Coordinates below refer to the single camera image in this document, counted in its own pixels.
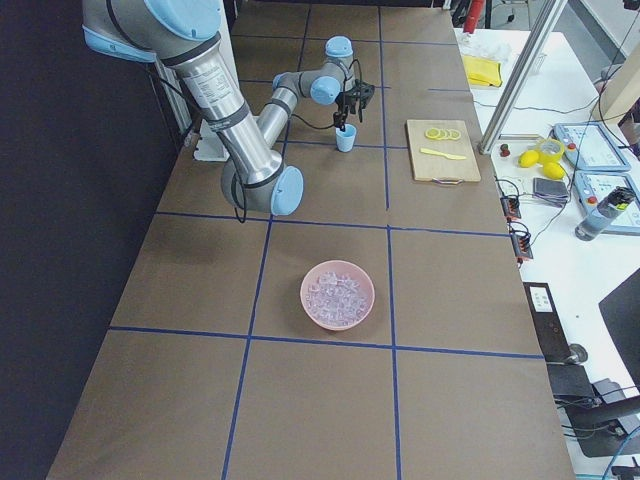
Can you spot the yellow lemon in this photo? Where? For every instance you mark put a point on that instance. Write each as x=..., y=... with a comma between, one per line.
x=528, y=159
x=553, y=171

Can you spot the pink bowl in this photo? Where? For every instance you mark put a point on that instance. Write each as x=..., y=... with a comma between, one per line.
x=340, y=267

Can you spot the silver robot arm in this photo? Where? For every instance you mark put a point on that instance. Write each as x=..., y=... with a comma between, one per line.
x=185, y=36

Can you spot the light blue cup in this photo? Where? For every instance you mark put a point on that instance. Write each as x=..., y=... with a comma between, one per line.
x=345, y=137

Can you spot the aluminium frame post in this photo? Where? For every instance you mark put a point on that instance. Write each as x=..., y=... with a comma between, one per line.
x=539, y=33

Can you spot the near teach pendant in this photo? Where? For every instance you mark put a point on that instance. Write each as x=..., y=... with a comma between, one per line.
x=592, y=187

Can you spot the purple grey pouch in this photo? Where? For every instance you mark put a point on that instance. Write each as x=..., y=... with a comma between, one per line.
x=551, y=191

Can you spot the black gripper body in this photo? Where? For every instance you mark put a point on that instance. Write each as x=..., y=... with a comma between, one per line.
x=346, y=101

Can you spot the right yellow lemon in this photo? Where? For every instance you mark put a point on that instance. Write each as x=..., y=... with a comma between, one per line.
x=553, y=171

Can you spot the strawberries on side table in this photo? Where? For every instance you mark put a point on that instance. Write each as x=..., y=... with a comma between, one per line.
x=504, y=150

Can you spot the yellow cloth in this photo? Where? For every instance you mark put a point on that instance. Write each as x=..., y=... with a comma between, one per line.
x=482, y=72

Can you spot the orange connector block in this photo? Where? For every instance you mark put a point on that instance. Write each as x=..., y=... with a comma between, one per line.
x=511, y=207
x=521, y=245

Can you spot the white mounting pole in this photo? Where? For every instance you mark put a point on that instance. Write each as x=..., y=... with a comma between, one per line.
x=209, y=147

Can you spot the lemon slices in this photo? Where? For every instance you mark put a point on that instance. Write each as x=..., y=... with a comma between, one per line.
x=441, y=134

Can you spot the yellow plastic knife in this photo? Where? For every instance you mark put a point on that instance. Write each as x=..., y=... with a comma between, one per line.
x=445, y=155

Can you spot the teach pendant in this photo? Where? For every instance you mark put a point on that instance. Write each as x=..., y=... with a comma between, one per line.
x=590, y=147
x=592, y=187

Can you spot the clear water bottle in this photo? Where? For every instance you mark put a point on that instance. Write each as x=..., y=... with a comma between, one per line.
x=606, y=211

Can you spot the clear ice cube pile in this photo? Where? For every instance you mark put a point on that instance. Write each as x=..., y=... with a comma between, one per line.
x=336, y=300

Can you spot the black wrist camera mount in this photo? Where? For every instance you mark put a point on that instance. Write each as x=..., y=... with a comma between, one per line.
x=362, y=93

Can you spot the far teach pendant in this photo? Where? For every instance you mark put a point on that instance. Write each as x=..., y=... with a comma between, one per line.
x=590, y=147

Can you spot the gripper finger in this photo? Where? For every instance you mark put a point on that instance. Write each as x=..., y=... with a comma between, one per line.
x=337, y=121
x=344, y=123

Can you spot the yellow tape roll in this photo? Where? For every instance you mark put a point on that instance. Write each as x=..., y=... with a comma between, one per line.
x=549, y=150

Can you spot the left yellow lemon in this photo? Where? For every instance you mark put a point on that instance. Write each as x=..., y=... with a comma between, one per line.
x=528, y=159

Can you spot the wooden cutting board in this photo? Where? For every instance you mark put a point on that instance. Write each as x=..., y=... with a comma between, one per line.
x=428, y=168

